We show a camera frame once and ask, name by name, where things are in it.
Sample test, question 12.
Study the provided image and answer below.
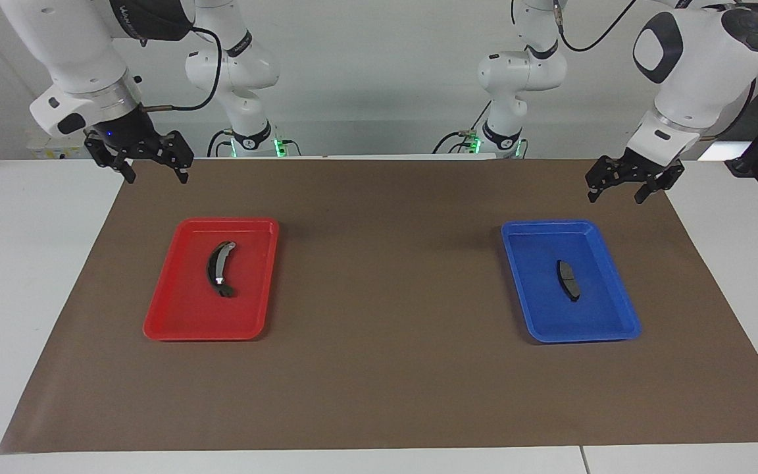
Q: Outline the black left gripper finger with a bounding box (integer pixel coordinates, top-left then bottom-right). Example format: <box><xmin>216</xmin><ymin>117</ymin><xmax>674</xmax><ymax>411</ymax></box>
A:
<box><xmin>635</xmin><ymin>164</ymin><xmax>686</xmax><ymax>205</ymax></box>
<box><xmin>586</xmin><ymin>158</ymin><xmax>620</xmax><ymax>203</ymax></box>

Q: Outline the red plastic tray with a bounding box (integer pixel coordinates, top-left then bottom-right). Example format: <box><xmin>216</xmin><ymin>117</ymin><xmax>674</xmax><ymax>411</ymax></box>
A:
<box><xmin>143</xmin><ymin>217</ymin><xmax>280</xmax><ymax>342</ymax></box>

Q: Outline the black base cable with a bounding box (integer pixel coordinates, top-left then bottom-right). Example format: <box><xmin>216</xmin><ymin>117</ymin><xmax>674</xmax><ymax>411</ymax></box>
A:
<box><xmin>206</xmin><ymin>128</ymin><xmax>236</xmax><ymax>159</ymax></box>
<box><xmin>432</xmin><ymin>99</ymin><xmax>493</xmax><ymax>156</ymax></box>

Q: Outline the black left base cable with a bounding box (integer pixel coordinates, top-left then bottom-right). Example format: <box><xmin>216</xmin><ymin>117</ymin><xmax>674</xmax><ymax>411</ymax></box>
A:
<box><xmin>432</xmin><ymin>99</ymin><xmax>493</xmax><ymax>156</ymax></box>

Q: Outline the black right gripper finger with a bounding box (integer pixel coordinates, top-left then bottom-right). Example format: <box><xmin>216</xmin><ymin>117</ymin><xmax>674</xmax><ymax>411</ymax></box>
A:
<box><xmin>84</xmin><ymin>133</ymin><xmax>137</xmax><ymax>184</ymax></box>
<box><xmin>159</xmin><ymin>130</ymin><xmax>195</xmax><ymax>184</ymax></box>

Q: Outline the brown table mat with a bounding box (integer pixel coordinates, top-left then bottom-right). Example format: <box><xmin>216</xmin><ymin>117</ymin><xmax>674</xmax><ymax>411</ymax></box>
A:
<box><xmin>0</xmin><ymin>158</ymin><xmax>758</xmax><ymax>455</ymax></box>

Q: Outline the blue plastic tray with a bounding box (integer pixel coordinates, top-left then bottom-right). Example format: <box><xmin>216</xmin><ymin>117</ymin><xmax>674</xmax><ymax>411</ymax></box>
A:
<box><xmin>501</xmin><ymin>220</ymin><xmax>642</xmax><ymax>344</ymax></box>

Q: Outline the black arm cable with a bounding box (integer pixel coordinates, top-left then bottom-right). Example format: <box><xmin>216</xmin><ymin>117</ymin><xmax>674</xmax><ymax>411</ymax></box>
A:
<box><xmin>553</xmin><ymin>0</ymin><xmax>638</xmax><ymax>53</ymax></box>
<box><xmin>139</xmin><ymin>26</ymin><xmax>224</xmax><ymax>113</ymax></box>

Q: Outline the curved brake shoe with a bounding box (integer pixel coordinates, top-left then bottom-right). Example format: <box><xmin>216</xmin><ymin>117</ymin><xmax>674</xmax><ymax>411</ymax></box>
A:
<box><xmin>206</xmin><ymin>241</ymin><xmax>238</xmax><ymax>298</ymax></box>

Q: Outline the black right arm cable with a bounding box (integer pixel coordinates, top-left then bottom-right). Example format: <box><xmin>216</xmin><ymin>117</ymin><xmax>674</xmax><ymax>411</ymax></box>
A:
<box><xmin>139</xmin><ymin>26</ymin><xmax>224</xmax><ymax>113</ymax></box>

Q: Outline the dark brake pad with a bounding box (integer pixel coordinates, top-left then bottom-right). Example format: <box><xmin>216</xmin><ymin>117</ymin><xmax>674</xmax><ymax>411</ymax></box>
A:
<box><xmin>556</xmin><ymin>259</ymin><xmax>581</xmax><ymax>302</ymax></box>

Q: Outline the white box yellow label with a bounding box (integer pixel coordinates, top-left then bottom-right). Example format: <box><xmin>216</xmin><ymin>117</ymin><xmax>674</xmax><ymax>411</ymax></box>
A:
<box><xmin>27</xmin><ymin>130</ymin><xmax>85</xmax><ymax>161</ymax></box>

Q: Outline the black right base cable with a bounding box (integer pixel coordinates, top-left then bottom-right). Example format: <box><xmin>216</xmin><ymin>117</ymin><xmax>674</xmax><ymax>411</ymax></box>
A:
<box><xmin>206</xmin><ymin>128</ymin><xmax>236</xmax><ymax>159</ymax></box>

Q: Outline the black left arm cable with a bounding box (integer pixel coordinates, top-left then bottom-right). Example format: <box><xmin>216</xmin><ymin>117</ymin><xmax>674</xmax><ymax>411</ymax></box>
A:
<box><xmin>553</xmin><ymin>0</ymin><xmax>638</xmax><ymax>53</ymax></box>

